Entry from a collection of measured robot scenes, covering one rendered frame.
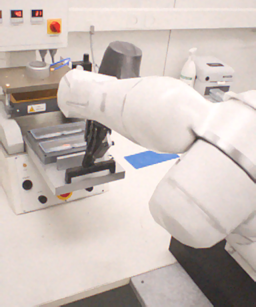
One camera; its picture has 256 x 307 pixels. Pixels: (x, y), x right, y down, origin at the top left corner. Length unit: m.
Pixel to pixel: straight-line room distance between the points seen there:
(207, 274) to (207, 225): 0.68
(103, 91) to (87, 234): 0.73
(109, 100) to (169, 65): 1.74
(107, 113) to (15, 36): 0.94
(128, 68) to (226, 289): 0.61
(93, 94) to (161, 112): 0.18
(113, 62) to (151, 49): 1.40
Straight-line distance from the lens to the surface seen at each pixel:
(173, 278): 1.22
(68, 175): 1.11
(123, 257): 1.24
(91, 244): 1.27
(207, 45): 2.47
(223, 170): 0.47
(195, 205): 0.47
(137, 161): 1.66
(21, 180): 1.35
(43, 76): 1.42
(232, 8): 2.50
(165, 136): 0.51
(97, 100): 0.64
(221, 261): 1.14
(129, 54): 0.85
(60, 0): 1.55
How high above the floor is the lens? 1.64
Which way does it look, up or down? 29 degrees down
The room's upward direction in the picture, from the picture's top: 7 degrees clockwise
